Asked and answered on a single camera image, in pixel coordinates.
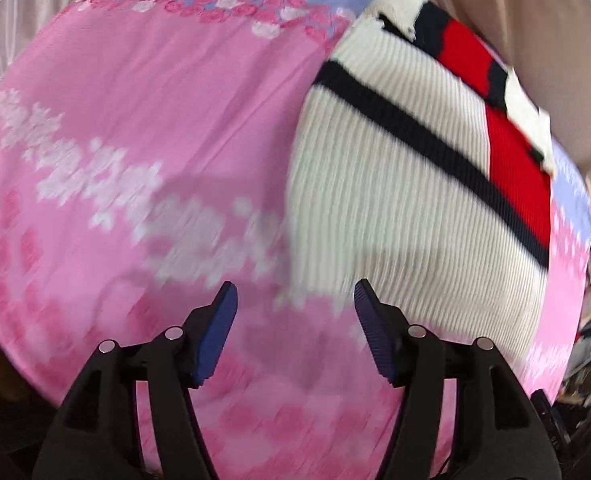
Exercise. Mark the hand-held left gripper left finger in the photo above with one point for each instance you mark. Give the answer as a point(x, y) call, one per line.
point(219, 335)

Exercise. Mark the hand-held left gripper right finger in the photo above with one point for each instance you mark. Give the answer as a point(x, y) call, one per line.
point(373, 335)

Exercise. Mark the dark clutter pile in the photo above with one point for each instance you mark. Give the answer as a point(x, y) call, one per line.
point(590, 395)

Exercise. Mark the white knit sweater striped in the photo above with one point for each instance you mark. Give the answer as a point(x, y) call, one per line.
point(400, 185)

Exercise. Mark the pink floral bed sheet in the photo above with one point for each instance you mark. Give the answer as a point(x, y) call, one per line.
point(125, 110)

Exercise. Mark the white curtain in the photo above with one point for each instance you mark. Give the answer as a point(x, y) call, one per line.
point(20, 15)

